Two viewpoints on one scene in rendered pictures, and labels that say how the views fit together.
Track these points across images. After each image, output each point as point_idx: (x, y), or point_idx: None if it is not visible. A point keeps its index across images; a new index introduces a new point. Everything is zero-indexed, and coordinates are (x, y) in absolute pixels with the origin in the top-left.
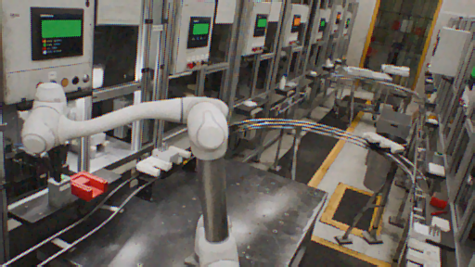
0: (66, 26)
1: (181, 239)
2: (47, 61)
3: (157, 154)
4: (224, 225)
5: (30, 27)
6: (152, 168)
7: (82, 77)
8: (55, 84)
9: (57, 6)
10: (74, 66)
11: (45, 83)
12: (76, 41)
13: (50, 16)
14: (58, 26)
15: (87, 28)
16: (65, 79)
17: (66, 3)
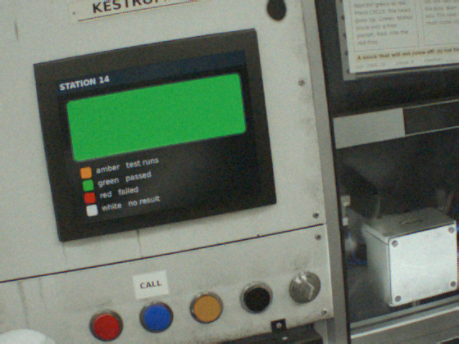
0: (173, 106)
1: None
2: (124, 239)
3: None
4: None
5: (39, 131)
6: None
7: (287, 284)
8: (25, 341)
9: (138, 40)
10: (247, 246)
11: (6, 335)
12: (229, 154)
13: (99, 81)
14: (139, 110)
15: (290, 97)
16: (206, 296)
17: (177, 23)
